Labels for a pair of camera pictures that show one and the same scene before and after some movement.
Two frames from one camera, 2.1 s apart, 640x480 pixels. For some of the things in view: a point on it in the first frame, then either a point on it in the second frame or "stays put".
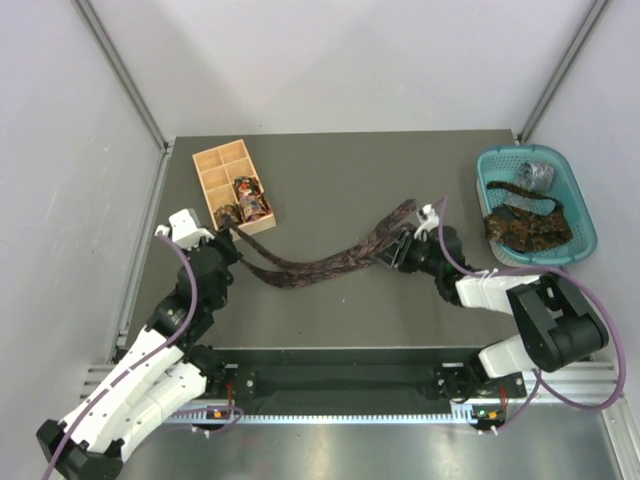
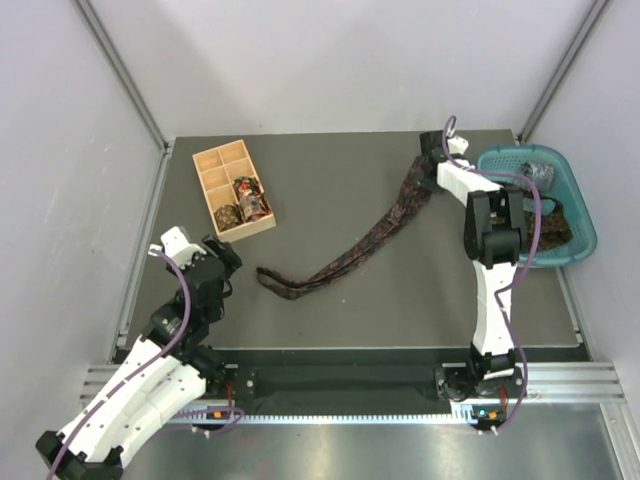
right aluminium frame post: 550,89 stays put
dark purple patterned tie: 286,274 → 414,192
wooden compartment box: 216,170 stays put
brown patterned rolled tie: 226,216 stays put
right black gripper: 398,251 → 429,185
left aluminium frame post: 124,74 stays put
